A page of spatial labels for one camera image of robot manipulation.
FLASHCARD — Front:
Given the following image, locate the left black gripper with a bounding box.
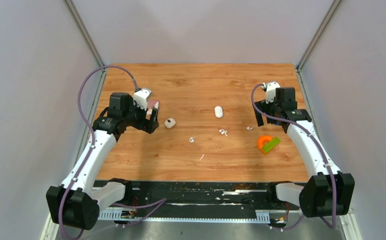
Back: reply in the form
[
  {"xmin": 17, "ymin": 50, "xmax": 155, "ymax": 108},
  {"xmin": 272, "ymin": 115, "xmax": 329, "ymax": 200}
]
[{"xmin": 123, "ymin": 97, "xmax": 159, "ymax": 134}]

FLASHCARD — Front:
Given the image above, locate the white gold earbud case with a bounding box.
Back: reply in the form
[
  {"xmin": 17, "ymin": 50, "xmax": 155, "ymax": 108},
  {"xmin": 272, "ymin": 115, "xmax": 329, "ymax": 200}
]
[{"xmin": 164, "ymin": 118, "xmax": 176, "ymax": 129}]

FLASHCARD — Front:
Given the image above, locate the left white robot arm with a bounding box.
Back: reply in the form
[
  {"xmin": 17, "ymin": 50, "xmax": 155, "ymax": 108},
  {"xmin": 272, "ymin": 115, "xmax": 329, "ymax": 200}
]
[{"xmin": 46, "ymin": 88, "xmax": 159, "ymax": 230}]

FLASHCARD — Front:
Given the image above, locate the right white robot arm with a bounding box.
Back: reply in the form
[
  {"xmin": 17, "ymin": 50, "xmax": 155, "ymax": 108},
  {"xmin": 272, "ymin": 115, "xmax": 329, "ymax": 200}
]
[{"xmin": 251, "ymin": 82, "xmax": 355, "ymax": 219}]

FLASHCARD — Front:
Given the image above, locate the white oval earbud case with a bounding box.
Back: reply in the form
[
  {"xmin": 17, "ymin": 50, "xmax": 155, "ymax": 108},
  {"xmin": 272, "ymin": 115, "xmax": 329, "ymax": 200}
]
[{"xmin": 214, "ymin": 106, "xmax": 224, "ymax": 119}]

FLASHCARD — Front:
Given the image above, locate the playing card box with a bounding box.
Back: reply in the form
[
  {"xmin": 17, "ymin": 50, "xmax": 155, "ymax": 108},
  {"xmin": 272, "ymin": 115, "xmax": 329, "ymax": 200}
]
[{"xmin": 147, "ymin": 100, "xmax": 160, "ymax": 116}]

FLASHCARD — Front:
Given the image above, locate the green building block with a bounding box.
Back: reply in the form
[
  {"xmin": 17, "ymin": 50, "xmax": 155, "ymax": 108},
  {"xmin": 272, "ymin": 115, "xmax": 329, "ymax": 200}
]
[{"xmin": 261, "ymin": 137, "xmax": 281, "ymax": 154}]

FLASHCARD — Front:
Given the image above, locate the orange ring toy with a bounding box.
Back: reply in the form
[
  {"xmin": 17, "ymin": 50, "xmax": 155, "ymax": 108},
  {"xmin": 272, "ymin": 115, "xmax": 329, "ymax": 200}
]
[{"xmin": 257, "ymin": 135, "xmax": 273, "ymax": 155}]

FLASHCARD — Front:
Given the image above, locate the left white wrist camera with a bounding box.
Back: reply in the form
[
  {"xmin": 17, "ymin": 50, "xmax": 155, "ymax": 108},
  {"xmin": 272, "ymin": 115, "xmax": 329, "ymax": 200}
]
[{"xmin": 133, "ymin": 87, "xmax": 152, "ymax": 111}]

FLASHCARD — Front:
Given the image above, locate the white slotted cable duct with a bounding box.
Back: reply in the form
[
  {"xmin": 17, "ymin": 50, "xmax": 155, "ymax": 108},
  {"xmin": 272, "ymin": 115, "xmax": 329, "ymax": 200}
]
[{"xmin": 98, "ymin": 210, "xmax": 271, "ymax": 224}]

